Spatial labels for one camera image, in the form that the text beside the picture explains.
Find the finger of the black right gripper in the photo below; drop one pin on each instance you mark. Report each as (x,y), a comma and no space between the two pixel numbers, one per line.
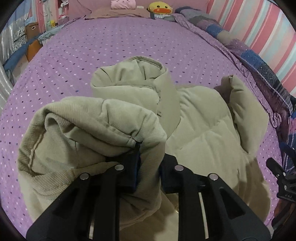
(286,183)

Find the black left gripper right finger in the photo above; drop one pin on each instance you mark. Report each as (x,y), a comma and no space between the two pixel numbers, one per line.
(208,208)

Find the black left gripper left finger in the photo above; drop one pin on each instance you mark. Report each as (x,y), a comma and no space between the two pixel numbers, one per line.
(88,209)

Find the khaki padded jacket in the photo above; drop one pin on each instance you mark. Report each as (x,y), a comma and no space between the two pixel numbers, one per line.
(208,130)

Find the purple blue patchwork quilt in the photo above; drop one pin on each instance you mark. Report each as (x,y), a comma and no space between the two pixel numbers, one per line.
(282,103)

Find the purple dotted bed sheet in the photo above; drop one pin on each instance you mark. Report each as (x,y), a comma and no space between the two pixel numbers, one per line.
(64,67)

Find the blue cloth on chair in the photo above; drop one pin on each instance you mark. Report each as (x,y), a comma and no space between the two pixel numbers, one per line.
(11,63)

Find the light blue crumpled cloth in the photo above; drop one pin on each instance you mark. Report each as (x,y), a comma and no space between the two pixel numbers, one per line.
(46,36)

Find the brown cardboard box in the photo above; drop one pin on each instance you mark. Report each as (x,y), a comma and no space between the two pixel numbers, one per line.
(32,30)

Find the silver striped curtain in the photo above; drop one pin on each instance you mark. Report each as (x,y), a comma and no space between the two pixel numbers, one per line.
(13,48)

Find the mauve flat pillow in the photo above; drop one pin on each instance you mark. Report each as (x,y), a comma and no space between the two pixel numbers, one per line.
(116,13)

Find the pink folded garment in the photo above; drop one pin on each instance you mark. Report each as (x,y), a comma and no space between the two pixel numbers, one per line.
(123,4)

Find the yellow duck plush toy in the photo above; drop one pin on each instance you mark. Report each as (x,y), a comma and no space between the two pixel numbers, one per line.
(159,7)

